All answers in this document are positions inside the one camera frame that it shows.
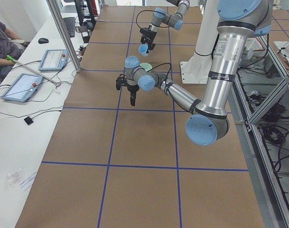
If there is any aluminium frame post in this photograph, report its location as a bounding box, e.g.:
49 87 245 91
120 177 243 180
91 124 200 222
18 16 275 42
46 0 81 73

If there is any seated person grey shirt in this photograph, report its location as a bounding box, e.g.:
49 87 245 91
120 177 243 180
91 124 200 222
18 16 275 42
0 21 28 81

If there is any black keyboard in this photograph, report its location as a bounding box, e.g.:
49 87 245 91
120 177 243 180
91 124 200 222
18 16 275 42
63 17 75 38

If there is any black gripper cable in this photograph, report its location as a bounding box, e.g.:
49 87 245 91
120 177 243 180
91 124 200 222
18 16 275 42
149 62 173 83
135 9 157 30

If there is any blue teach pendant near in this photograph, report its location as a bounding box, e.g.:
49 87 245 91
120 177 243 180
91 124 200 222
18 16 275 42
1 73 43 103

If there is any light blue plastic cup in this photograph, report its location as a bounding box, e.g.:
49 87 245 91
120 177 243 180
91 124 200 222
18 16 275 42
138 43 149 57

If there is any mint green bowl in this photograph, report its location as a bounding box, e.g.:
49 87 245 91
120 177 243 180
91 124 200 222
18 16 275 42
140 63 153 72

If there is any small black square device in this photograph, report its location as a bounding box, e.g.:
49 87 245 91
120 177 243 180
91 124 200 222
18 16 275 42
24 116 34 125

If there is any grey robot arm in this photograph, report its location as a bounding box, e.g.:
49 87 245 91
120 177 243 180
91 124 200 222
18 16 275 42
138 0 190 56
116 0 273 145

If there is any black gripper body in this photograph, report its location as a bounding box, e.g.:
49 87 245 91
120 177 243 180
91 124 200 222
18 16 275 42
126 79 139 93
140 28 156 44

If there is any aluminium frame rail structure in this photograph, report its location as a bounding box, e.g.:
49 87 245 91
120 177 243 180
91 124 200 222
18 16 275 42
230 7 289 228

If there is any blue teach pendant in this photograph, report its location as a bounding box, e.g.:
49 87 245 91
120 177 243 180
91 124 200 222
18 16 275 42
38 49 68 72
1 73 43 103

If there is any green handled metal rod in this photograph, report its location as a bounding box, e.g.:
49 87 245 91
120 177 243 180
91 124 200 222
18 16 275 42
6 55 61 86

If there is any blue teach pendant far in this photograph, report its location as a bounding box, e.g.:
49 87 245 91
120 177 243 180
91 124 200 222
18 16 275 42
38 49 68 72

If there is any clear plastic bag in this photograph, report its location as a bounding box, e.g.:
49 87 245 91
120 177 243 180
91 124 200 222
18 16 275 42
4 168 37 191

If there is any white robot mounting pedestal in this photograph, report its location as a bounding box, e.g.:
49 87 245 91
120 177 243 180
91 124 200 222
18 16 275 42
181 0 219 84

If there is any black computer mouse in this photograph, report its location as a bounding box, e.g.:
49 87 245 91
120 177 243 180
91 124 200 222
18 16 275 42
38 38 49 44

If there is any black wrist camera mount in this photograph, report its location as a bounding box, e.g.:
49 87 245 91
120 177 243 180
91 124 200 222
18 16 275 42
116 74 127 91

